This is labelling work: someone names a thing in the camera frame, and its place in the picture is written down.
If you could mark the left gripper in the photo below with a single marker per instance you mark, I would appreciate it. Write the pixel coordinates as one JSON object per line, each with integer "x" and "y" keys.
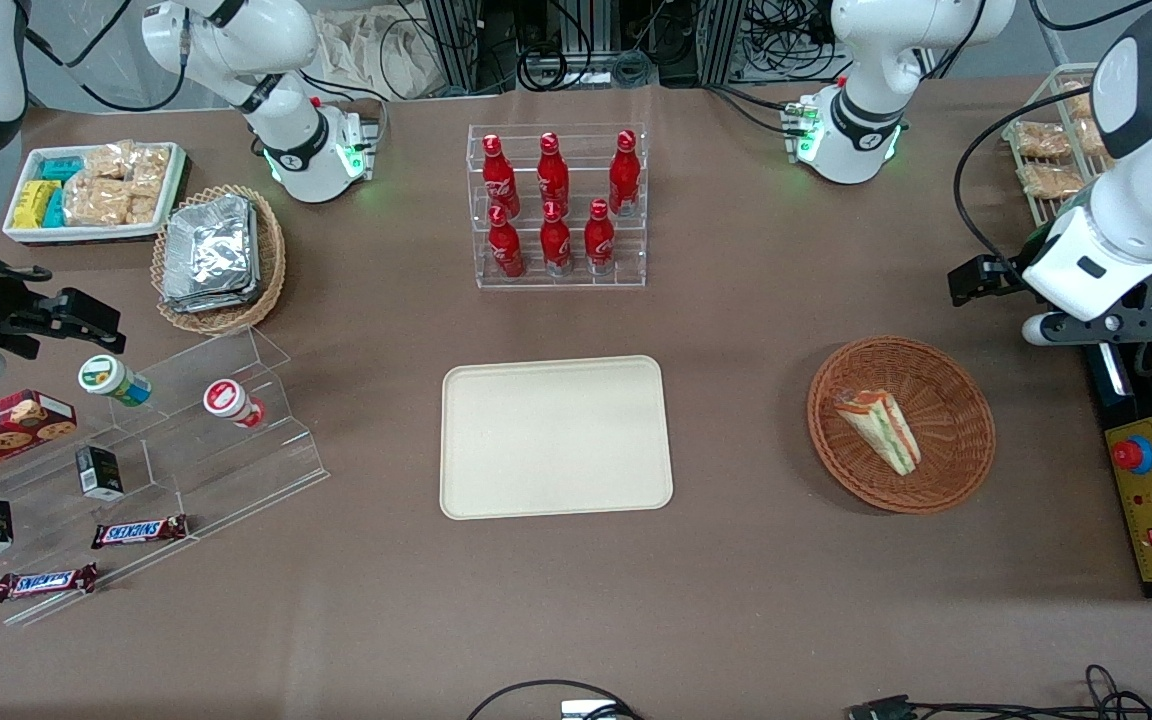
{"x": 998, "y": 275}

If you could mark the triangle sandwich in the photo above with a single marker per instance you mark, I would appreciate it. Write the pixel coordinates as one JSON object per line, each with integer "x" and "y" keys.
{"x": 881, "y": 430}

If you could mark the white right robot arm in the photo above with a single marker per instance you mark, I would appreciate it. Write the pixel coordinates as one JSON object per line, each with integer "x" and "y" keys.
{"x": 266, "y": 60}

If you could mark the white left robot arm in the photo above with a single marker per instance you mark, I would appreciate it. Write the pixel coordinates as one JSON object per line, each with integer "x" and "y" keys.
{"x": 1141, "y": 190}

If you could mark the white rectangular snack tray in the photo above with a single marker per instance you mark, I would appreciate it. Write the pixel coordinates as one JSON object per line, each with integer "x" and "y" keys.
{"x": 21, "y": 232}

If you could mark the round brown wicker basket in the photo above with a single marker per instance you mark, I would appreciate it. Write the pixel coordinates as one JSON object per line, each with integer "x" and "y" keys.
{"x": 946, "y": 430}

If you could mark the light wicker basket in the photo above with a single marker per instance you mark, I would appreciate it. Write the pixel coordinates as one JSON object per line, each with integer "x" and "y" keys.
{"x": 271, "y": 260}

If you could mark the cream plastic tray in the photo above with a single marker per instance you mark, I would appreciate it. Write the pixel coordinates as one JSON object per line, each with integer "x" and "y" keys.
{"x": 556, "y": 438}

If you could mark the cup with green lid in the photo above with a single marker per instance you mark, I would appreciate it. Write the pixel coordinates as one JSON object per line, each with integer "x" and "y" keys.
{"x": 111, "y": 380}

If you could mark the wrapped bread pack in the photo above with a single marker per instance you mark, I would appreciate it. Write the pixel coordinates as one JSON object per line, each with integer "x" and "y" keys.
{"x": 1041, "y": 140}
{"x": 1051, "y": 181}
{"x": 1084, "y": 125}

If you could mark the teal snack pack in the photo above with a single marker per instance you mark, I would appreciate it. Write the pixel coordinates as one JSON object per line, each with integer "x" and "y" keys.
{"x": 55, "y": 208}
{"x": 63, "y": 169}

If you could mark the red tartan cookie box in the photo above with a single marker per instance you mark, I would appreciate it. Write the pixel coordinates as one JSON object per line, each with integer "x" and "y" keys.
{"x": 1, "y": 430}

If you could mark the clear rice cracker bag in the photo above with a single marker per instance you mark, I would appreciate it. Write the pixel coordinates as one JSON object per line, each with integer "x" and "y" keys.
{"x": 94, "y": 203}
{"x": 108, "y": 162}
{"x": 151, "y": 165}
{"x": 144, "y": 202}

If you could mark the yellow snack pack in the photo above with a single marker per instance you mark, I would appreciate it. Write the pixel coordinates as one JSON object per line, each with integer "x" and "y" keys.
{"x": 31, "y": 205}

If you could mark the stack of silver foil packs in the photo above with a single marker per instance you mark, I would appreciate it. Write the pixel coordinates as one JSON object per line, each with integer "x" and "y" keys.
{"x": 211, "y": 255}

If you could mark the cup with red lid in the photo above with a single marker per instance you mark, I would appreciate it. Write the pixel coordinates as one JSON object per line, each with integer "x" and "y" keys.
{"x": 229, "y": 402}

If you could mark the clear acrylic step shelf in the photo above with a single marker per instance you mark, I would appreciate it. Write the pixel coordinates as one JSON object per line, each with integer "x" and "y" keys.
{"x": 226, "y": 470}

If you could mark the snickers bar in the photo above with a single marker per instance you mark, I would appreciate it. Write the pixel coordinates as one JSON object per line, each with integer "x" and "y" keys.
{"x": 44, "y": 582}
{"x": 139, "y": 531}

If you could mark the red emergency stop button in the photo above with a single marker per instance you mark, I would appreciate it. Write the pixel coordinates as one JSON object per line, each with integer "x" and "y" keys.
{"x": 1133, "y": 455}

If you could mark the clear acrylic bottle rack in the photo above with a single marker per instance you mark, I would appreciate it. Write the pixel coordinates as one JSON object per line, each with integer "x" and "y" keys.
{"x": 626, "y": 265}

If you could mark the red cola bottle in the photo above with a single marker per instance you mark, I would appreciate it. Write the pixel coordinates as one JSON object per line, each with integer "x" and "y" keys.
{"x": 556, "y": 245}
{"x": 506, "y": 248}
{"x": 624, "y": 175}
{"x": 553, "y": 175}
{"x": 499, "y": 180}
{"x": 599, "y": 242}

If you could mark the beige cloth bag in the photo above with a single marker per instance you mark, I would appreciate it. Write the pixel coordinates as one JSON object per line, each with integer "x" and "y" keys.
{"x": 371, "y": 50}

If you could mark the small white device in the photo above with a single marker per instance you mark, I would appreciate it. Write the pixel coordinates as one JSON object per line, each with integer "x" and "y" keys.
{"x": 583, "y": 710}

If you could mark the black control box frame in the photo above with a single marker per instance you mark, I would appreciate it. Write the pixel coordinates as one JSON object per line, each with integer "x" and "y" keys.
{"x": 1108, "y": 385}

